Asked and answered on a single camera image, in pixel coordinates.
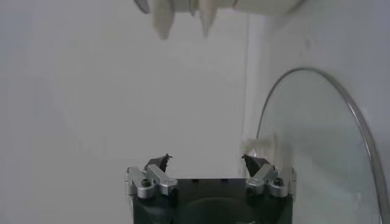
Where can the white electric cooker pot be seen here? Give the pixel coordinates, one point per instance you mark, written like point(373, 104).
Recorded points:
point(163, 21)

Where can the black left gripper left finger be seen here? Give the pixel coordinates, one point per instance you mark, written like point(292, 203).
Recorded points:
point(143, 184)

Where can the round glass pot lid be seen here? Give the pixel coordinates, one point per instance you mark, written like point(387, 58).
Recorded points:
point(320, 137)

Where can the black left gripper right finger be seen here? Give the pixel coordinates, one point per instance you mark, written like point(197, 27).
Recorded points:
point(278, 182)

